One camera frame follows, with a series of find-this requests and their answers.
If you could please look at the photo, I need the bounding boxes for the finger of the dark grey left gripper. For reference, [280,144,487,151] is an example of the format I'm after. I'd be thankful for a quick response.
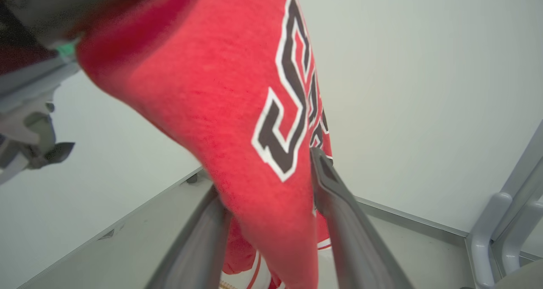
[0,0,140,44]

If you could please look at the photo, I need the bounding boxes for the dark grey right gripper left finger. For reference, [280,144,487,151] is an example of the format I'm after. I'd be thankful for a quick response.
[144,186,233,289]

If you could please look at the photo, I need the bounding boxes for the grey left gripper body green band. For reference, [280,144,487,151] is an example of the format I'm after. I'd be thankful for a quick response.
[0,42,81,114]

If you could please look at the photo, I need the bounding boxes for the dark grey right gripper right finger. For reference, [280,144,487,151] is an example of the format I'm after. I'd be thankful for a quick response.
[309,148,414,289]

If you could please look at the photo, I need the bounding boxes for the red jersey with black lettering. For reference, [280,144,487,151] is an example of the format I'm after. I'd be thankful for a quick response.
[0,0,334,289]

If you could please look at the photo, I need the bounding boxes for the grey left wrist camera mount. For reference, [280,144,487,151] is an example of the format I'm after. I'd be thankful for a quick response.
[0,98,76,184]

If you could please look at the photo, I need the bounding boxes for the grey aluminium skirting rail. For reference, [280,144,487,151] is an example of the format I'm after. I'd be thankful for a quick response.
[355,196,469,248]
[17,167,205,289]

